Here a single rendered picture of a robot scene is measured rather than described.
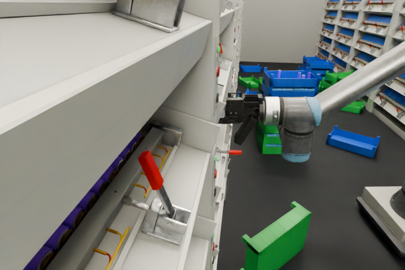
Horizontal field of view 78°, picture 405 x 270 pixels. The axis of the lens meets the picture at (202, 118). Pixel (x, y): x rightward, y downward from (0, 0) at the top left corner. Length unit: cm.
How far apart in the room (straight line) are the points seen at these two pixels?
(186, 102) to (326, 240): 109
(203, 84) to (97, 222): 21
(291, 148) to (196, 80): 56
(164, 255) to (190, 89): 21
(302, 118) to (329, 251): 68
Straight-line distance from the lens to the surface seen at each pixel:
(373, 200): 147
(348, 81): 98
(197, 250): 51
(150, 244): 27
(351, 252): 134
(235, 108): 79
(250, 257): 101
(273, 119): 80
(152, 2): 18
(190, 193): 32
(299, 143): 85
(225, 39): 105
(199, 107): 37
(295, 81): 164
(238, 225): 129
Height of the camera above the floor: 94
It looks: 24 degrees down
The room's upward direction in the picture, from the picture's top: straight up
